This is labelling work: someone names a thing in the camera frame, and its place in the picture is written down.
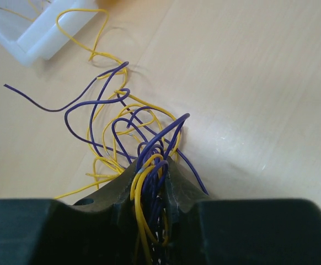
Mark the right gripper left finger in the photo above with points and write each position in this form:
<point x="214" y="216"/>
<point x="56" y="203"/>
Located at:
<point x="98" y="229"/>

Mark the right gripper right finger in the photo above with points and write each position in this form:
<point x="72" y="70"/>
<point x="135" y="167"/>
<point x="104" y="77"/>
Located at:
<point x="203" y="230"/>

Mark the white plastic bin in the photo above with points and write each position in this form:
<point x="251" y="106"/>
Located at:
<point x="31" y="30"/>

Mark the yellow plastic bin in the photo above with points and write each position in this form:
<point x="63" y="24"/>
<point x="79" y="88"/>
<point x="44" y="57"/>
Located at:
<point x="108" y="3"/>

